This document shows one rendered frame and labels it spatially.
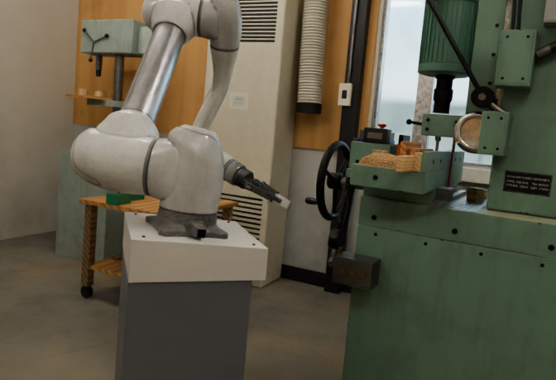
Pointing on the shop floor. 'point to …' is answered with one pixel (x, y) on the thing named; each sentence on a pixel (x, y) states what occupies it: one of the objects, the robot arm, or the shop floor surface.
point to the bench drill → (65, 225)
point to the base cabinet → (450, 312)
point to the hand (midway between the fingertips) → (282, 201)
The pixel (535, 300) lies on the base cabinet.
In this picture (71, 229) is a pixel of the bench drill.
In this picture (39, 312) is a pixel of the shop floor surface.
